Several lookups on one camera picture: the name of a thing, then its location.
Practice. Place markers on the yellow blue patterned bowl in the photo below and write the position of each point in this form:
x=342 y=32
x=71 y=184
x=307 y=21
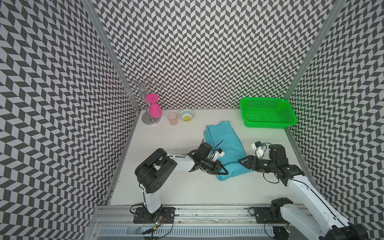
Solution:
x=186 y=115

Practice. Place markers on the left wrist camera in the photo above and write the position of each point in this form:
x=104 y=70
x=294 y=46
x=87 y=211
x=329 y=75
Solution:
x=218 y=154

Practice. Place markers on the aluminium left corner post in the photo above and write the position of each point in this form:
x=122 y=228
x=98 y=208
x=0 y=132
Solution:
x=95 y=20

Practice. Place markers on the turquoise long pants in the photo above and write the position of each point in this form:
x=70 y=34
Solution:
x=224 y=137

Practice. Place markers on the green plastic basket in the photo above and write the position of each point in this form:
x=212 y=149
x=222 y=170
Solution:
x=271 y=113

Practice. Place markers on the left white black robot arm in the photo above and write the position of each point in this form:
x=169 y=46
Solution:
x=153 y=172

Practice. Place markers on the aluminium corner post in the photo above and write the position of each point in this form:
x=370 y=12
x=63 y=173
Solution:
x=95 y=20
x=326 y=27

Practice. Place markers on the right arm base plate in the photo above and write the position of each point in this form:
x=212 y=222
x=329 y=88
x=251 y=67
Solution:
x=269 y=215

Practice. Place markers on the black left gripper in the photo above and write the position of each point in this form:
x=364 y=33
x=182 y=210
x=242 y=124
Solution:
x=216 y=168

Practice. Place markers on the aluminium right corner post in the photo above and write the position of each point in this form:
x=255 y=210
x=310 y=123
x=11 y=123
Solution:
x=326 y=27

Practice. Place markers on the pink ribbed glass tumbler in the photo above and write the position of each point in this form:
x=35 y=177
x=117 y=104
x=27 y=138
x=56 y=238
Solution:
x=173 y=118

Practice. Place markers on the pink plastic wine glass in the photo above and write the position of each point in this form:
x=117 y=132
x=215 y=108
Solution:
x=154 y=108

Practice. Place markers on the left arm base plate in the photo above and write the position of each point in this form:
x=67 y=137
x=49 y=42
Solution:
x=142 y=216

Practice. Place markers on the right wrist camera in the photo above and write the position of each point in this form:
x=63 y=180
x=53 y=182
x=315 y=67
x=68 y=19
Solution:
x=259 y=148

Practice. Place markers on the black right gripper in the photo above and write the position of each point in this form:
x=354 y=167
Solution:
x=248 y=165

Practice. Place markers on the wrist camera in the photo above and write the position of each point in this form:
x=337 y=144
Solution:
x=218 y=154
x=259 y=148

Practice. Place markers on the aluminium front frame rail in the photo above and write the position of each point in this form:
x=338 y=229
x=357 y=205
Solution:
x=191 y=222

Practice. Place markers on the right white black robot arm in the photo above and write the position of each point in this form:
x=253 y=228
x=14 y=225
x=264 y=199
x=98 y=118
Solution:
x=326 y=222

